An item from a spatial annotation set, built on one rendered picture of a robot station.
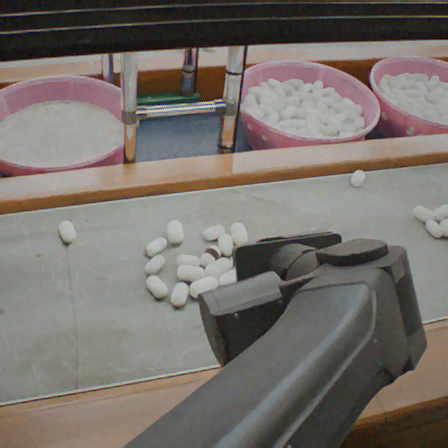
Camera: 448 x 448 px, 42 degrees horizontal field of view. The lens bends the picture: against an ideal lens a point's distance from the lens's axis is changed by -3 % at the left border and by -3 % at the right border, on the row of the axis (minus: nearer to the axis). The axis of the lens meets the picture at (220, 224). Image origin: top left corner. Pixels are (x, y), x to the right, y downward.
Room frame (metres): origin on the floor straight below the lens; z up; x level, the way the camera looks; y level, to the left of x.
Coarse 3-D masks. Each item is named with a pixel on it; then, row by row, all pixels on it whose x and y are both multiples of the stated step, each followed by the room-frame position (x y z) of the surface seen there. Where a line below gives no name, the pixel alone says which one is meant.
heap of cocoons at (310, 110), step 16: (272, 80) 1.03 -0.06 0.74; (288, 80) 1.05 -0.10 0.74; (256, 96) 0.99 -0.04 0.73; (272, 96) 0.98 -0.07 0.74; (288, 96) 1.01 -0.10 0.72; (304, 96) 0.99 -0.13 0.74; (320, 96) 1.00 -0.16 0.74; (336, 96) 1.00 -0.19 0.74; (256, 112) 0.91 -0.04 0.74; (272, 112) 0.92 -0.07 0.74; (288, 112) 0.92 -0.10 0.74; (304, 112) 0.94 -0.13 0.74; (320, 112) 0.94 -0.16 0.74; (336, 112) 0.97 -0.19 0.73; (352, 112) 0.96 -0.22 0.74; (288, 128) 0.89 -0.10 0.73; (304, 128) 0.88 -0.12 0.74; (320, 128) 0.91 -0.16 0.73; (336, 128) 0.90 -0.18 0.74; (352, 128) 0.90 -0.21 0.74
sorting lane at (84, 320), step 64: (192, 192) 0.68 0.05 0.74; (256, 192) 0.70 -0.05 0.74; (320, 192) 0.71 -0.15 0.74; (384, 192) 0.74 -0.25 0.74; (0, 256) 0.50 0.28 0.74; (64, 256) 0.52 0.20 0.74; (128, 256) 0.53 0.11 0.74; (0, 320) 0.40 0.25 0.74; (64, 320) 0.42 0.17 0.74; (128, 320) 0.43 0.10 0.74; (192, 320) 0.44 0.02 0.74; (0, 384) 0.32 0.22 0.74; (64, 384) 0.33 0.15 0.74
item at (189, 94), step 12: (108, 60) 0.93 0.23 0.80; (192, 60) 0.98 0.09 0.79; (108, 72) 0.93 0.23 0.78; (192, 72) 0.98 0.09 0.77; (192, 84) 0.99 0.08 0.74; (144, 96) 0.97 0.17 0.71; (156, 96) 0.97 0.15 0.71; (168, 96) 0.98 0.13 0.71; (180, 96) 0.98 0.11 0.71; (192, 96) 0.99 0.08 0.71
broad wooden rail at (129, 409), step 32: (128, 384) 0.34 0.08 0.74; (160, 384) 0.34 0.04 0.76; (192, 384) 0.34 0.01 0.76; (416, 384) 0.37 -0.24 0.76; (0, 416) 0.27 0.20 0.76; (32, 416) 0.28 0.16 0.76; (64, 416) 0.28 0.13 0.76; (96, 416) 0.29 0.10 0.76; (128, 416) 0.29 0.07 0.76; (160, 416) 0.30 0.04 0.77; (384, 416) 0.33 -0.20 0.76; (416, 416) 0.34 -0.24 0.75
